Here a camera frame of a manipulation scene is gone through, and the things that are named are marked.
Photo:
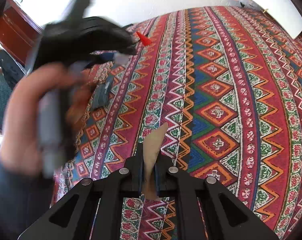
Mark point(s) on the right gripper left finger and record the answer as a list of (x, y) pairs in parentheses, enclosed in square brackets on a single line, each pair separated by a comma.
[(93, 208)]

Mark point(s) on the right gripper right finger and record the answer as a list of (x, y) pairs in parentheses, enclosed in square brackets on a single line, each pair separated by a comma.
[(205, 208)]

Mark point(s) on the dark wooden door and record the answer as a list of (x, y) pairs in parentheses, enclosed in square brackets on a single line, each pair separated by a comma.
[(18, 32)]

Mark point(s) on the patterned red woven cloth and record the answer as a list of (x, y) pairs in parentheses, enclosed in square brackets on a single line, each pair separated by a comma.
[(228, 82)]

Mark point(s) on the beige piece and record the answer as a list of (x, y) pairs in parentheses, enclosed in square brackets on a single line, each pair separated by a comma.
[(151, 148)]

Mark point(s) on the person's left hand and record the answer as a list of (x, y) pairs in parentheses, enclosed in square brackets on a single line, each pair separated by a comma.
[(18, 151)]

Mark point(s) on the red cone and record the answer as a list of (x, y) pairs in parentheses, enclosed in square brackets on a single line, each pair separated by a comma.
[(145, 40)]

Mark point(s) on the dark sleeve forearm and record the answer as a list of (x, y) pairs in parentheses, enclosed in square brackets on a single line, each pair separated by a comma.
[(23, 199)]

